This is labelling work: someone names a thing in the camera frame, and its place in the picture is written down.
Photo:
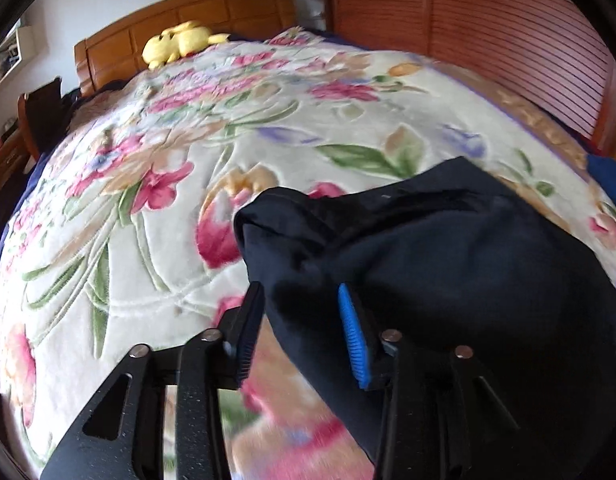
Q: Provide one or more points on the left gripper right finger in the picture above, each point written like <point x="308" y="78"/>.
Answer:
<point x="471" y="388"/>

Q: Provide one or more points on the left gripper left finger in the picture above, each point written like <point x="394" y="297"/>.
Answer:
<point x="120" y="432"/>

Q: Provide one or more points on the black double-breasted coat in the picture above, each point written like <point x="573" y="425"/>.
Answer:
<point x="451" y="231"/>

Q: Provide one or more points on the floral bed blanket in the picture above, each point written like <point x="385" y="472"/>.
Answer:
<point x="51" y="361"/>

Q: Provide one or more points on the wooden desk with cabinets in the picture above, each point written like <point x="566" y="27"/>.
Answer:
<point x="14" y="156"/>

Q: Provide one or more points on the navy blue bed sheet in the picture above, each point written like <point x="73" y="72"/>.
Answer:
<point x="608" y="174"/>

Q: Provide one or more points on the wooden chair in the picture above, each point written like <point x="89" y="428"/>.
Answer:
<point x="41" y="118"/>

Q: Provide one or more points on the yellow plush toy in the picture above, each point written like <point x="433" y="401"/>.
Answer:
<point x="179" y="41"/>

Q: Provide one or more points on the wooden louvred wardrobe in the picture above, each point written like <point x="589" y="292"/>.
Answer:
<point x="544" y="50"/>

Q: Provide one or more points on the wooden bed headboard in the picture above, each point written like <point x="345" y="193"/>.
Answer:
<point x="115" y="52"/>

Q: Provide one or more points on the white wall shelf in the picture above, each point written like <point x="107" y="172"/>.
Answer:
<point x="16" y="50"/>

